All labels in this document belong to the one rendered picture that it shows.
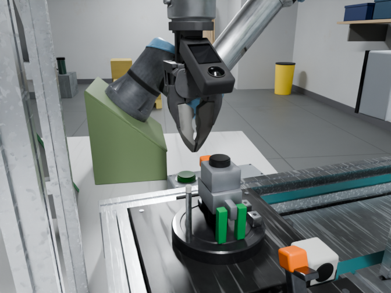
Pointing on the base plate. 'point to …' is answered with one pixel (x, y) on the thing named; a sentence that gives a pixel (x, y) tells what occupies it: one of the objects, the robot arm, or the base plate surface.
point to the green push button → (186, 176)
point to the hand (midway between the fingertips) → (195, 146)
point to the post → (387, 259)
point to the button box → (249, 170)
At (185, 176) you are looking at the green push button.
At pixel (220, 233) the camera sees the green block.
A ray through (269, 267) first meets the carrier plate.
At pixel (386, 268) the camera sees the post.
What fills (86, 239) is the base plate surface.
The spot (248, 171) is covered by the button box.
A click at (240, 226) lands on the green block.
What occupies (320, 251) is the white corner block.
